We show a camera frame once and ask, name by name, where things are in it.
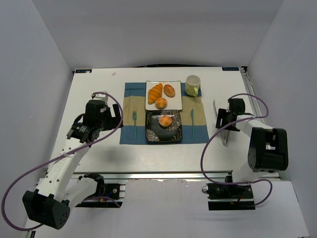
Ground metal tongs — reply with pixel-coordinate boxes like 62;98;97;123
212;100;230;146

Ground round bread roll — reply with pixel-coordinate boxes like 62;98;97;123
155;98;167;109
158;115;172;127

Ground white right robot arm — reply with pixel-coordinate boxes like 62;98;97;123
213;98;289;182

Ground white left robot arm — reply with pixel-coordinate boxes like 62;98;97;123
22;96;122;230

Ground oval bread roll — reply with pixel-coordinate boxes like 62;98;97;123
163;84;175;98

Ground teal fork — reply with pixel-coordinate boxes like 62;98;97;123
132;111;137;140

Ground blue and beige placemat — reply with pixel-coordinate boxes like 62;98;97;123
120;82;209;145

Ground teal knife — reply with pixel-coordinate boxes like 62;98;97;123
190;109;195;140

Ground black floral square plate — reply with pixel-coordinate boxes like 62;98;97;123
145;110;183;144

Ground blue label right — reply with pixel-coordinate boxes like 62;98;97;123
222;67;240;71

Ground blue label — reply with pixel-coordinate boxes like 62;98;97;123
222;67;240;71
75;69;92;74

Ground pale yellow mug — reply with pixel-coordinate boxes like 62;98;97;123
185;75;201;97

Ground orange croissant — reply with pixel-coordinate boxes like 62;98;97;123
148;83;163;105

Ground white square plate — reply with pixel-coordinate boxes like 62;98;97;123
145;81;183;111

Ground blue label left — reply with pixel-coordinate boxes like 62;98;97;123
75;69;92;74

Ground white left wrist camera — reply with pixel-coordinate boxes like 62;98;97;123
91;92;108;103

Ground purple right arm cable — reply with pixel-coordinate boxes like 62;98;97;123
200;93;273;206

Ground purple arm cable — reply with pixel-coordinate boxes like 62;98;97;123
200;93;273;206
1;92;124;231

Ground aluminium table frame rail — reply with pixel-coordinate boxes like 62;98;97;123
68;170;283;183

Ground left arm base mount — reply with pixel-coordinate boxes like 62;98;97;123
76;173;123;208

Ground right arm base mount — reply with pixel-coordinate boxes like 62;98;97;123
202;183;255;211

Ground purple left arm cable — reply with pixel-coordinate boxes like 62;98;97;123
1;92;124;231

